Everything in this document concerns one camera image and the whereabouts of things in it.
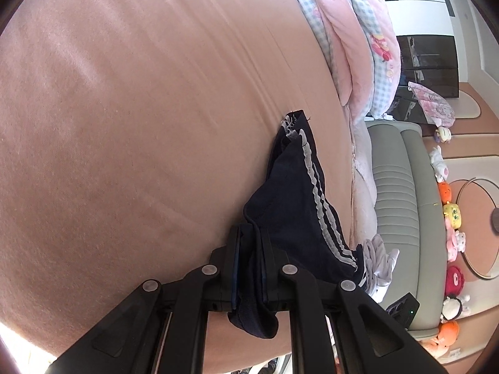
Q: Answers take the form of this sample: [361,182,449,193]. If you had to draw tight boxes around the pink pillow near headboard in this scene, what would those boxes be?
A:
[349,170,378,248]

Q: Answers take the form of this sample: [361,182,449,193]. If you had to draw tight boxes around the grey green padded headboard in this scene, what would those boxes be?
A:
[367,121,447,340]

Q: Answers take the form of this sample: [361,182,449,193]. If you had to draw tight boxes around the pink pillow near duvet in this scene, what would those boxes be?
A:
[352,121,375,189]

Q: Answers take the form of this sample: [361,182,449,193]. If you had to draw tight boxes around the pink checkered folded duvet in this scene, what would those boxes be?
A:
[297,0,401,123]

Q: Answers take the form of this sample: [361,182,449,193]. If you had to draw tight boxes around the navy shorts with white stripes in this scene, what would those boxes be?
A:
[228,111,367,338]

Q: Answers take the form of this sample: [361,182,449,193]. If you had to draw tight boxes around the white and navy clothes pile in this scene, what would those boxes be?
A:
[359,234,400,304]

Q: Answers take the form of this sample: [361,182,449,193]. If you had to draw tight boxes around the row of plush toys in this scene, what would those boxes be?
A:
[419,145,469,359]

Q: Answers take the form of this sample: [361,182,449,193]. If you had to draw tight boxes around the dark glass wardrobe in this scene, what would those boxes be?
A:
[389,35,459,124]

